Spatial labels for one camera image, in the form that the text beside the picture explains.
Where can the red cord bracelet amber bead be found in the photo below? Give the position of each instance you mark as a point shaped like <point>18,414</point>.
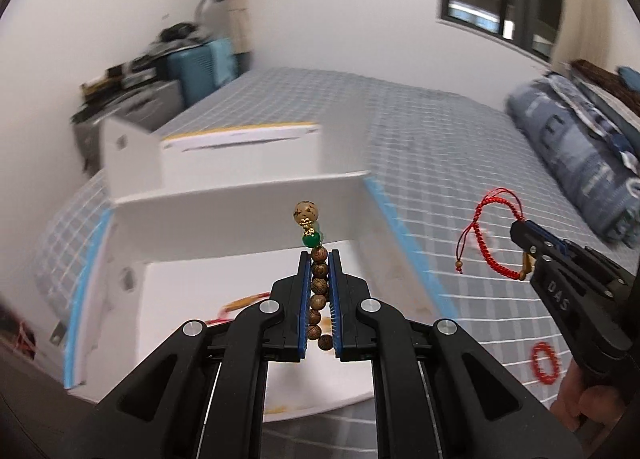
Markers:
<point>226,313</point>

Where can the blue lettered folded duvet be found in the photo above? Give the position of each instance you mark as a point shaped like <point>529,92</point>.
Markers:
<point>592,160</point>

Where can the grey checked bed sheet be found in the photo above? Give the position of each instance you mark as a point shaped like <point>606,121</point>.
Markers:
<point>435,154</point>

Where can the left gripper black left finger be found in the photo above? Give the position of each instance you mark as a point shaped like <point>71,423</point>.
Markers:
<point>201,393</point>

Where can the stacked patterned pillows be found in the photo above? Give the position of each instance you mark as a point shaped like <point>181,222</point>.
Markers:
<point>600,108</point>

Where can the brown patterned blanket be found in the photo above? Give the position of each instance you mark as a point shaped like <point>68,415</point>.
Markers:
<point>610,82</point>

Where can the red cord bracelet gold tube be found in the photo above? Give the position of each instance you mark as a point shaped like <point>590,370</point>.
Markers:
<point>488,239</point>

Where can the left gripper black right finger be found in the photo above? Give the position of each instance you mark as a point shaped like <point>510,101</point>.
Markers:
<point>438,393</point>

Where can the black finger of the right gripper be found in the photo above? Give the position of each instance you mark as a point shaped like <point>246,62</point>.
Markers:
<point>546,236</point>
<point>527,241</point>

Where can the teal suitcase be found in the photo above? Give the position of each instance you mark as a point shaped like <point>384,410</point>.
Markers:
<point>203,69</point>

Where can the blue and yellow cardboard box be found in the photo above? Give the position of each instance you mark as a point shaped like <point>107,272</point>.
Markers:
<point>200,220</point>

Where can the person's right hand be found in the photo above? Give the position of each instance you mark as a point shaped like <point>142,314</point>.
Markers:
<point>599,403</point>

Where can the grey suitcase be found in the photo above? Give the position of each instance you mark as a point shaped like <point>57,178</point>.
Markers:
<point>150,107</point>

